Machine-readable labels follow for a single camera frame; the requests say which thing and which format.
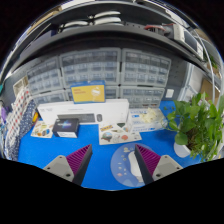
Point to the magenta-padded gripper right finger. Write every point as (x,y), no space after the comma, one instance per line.
(161,168)

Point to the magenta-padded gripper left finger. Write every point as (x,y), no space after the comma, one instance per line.
(65,168)

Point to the round blue printed mouse pad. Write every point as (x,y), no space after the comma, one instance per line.
(120,166)

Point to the dark blue product box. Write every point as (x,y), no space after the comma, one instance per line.
(66,128)

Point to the large cartoon sticker sheet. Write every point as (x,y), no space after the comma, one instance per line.
(41,130)

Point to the clear plastic box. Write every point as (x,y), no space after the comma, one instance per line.
(146,120)

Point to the green potted plant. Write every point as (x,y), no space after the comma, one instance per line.
(196,126)

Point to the small cartoon sticker sheet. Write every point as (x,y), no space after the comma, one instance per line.
(118,135)

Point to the navy white-dotted cloth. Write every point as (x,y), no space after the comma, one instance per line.
(25,126)

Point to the yellow plastic object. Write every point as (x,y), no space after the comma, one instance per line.
(35,117)

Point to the white keyboard packaging box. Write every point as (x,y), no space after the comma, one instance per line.
(83,108)

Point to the yellow and blue box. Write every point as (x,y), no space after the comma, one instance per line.
(88,92)

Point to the beige wooden frame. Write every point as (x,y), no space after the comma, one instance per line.
(20,85)

